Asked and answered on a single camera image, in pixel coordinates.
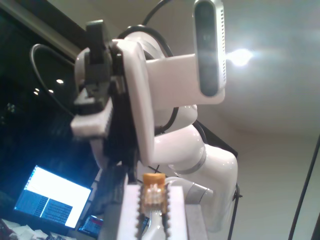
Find open laptop computer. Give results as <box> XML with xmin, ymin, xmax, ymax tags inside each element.
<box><xmin>13</xmin><ymin>164</ymin><xmax>93</xmax><ymax>230</ymax></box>

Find yellow network cable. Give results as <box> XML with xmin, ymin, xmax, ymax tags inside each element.
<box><xmin>138</xmin><ymin>171</ymin><xmax>168</xmax><ymax>218</ymax></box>

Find bright ceiling light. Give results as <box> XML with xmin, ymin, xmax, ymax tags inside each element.
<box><xmin>224</xmin><ymin>47</ymin><xmax>261</xmax><ymax>68</ymax></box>

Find gripper camera bar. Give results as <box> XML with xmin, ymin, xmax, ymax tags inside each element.
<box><xmin>144</xmin><ymin>0</ymin><xmax>228</xmax><ymax>112</ymax></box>

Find crumpled white paper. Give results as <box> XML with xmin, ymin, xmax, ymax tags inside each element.
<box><xmin>0</xmin><ymin>217</ymin><xmax>52</xmax><ymax>240</ymax></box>

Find thin black stand rod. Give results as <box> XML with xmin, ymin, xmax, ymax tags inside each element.
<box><xmin>231</xmin><ymin>182</ymin><xmax>244</xmax><ymax>240</ymax></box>

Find black slanted pole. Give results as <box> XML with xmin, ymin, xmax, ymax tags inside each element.
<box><xmin>287</xmin><ymin>136</ymin><xmax>320</xmax><ymax>240</ymax></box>

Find small lit display device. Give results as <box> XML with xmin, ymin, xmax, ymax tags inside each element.
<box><xmin>77</xmin><ymin>214</ymin><xmax>105</xmax><ymax>236</ymax></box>

